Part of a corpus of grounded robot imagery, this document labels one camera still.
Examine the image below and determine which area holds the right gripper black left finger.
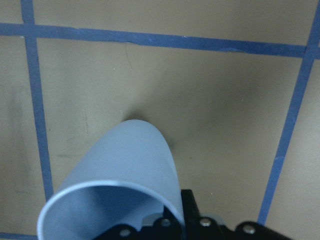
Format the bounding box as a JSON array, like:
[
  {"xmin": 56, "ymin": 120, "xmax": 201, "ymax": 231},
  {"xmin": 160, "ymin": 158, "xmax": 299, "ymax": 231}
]
[{"xmin": 96, "ymin": 207, "xmax": 183, "ymax": 240}]

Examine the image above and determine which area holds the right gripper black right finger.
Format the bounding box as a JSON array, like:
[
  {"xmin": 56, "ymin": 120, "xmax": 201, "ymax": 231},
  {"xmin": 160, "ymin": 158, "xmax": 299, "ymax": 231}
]
[{"xmin": 181, "ymin": 189, "xmax": 225, "ymax": 240}]

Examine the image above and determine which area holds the light blue plastic cup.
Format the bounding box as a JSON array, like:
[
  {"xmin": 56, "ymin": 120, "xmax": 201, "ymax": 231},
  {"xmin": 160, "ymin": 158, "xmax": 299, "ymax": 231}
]
[{"xmin": 37, "ymin": 119, "xmax": 185, "ymax": 240}]

